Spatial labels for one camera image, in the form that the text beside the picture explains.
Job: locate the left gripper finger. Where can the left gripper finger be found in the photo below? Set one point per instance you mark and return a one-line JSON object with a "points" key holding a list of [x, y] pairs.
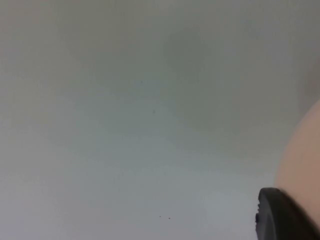
{"points": [[280, 217]]}

